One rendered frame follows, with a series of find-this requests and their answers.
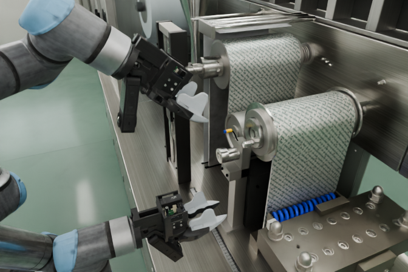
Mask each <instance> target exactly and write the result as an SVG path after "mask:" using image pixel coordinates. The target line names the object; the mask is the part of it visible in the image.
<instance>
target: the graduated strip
mask: <svg viewBox="0 0 408 272"><path fill-rule="evenodd" d="M189 190H190V192H191V194H192V196H193V197H194V195H195V193H197V190H196V188H195V187H194V188H190V189H189ZM211 232H212V234H213V236H214V238H215V239H216V241H217V243H218V245H219V247H220V249H221V251H222V253H223V255H224V256H225V259H226V261H227V262H228V265H229V267H230V268H231V270H232V272H241V270H240V268H239V266H238V264H237V263H236V261H235V259H234V258H233V255H232V254H231V252H230V250H229V248H228V247H227V245H226V243H225V241H224V239H223V237H222V235H221V234H220V232H219V230H218V228H217V227H215V228H214V229H212V230H211Z"/></svg>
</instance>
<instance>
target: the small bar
mask: <svg viewBox="0 0 408 272"><path fill-rule="evenodd" d="M348 205H349V201H348V200H347V199H346V198H345V197H344V196H341V197H338V198H335V199H332V200H329V201H327V202H324V203H320V204H318V205H315V208H314V210H315V211H316V212H317V213H318V214H319V215H320V216H323V215H325V214H328V213H331V212H333V211H336V210H339V209H342V208H345V207H347V206H348Z"/></svg>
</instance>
